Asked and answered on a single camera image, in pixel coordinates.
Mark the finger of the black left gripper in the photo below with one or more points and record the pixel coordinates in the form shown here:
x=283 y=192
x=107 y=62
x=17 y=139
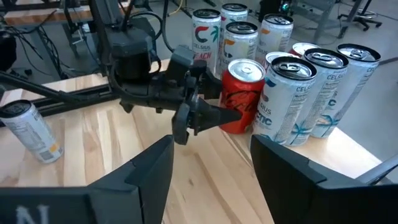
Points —
x=217 y=116
x=211 y=84

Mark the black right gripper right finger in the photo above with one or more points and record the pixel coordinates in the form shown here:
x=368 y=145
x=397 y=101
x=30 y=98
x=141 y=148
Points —
x=295 y=193

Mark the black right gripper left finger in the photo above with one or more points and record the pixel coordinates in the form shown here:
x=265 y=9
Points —
x=124 y=193

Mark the white Celsius tropical can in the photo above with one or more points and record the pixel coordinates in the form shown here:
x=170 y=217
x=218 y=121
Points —
x=237 y=46
x=31 y=133
x=275 y=31

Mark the white Celsius peach can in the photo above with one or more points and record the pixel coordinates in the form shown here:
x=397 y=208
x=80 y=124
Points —
x=231 y=15
x=205 y=37

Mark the white Celsius Arctic can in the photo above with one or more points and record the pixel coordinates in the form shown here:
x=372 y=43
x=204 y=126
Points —
x=280 y=105
x=351 y=90
x=320 y=93

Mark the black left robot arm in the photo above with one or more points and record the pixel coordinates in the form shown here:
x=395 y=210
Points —
x=105 y=31

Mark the black device with cyan light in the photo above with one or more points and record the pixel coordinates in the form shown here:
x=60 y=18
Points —
x=281 y=6

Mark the wooden work table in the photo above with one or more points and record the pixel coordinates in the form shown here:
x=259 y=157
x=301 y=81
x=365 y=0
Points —
x=46 y=15

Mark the grey metal table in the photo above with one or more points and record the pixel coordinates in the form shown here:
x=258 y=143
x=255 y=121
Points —
x=323 y=18

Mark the office chair base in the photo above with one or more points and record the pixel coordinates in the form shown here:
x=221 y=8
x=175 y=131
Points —
x=362 y=17

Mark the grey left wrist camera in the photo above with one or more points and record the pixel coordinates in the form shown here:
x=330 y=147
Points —
x=183 y=59

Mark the black metal rig frame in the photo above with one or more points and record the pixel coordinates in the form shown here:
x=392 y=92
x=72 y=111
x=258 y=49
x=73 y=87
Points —
x=77 y=99

